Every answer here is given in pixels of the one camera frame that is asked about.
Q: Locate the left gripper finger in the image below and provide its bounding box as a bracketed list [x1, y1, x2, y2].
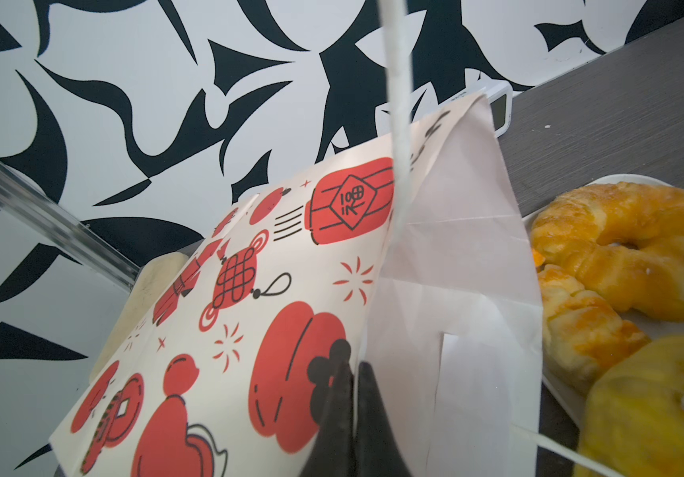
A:
[378, 0, 413, 239]

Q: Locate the yellow fake braided bread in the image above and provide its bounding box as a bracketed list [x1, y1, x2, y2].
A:
[530, 182, 684, 322]

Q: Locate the red white paper bag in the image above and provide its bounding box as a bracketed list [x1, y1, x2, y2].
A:
[50, 93, 543, 476]

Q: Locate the yellow fake croissant bread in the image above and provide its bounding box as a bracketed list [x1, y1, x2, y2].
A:
[578, 334, 684, 476]

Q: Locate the white plastic tray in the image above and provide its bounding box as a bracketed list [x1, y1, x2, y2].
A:
[524, 174, 684, 423]

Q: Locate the white digital alarm clock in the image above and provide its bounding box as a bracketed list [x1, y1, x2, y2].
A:
[441, 79, 514, 138]

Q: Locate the beige glasses case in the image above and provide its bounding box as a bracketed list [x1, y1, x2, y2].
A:
[89, 252, 189, 383]

